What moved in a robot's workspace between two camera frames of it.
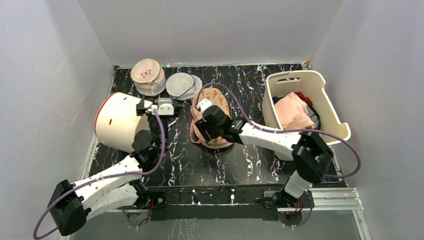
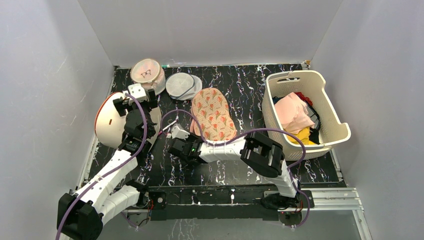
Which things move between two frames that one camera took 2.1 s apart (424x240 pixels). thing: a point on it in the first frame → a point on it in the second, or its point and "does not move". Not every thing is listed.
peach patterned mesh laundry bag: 218,98 does not move
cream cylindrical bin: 116,122 does not move
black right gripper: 201,129 → 173,145
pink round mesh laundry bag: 148,76 does not move
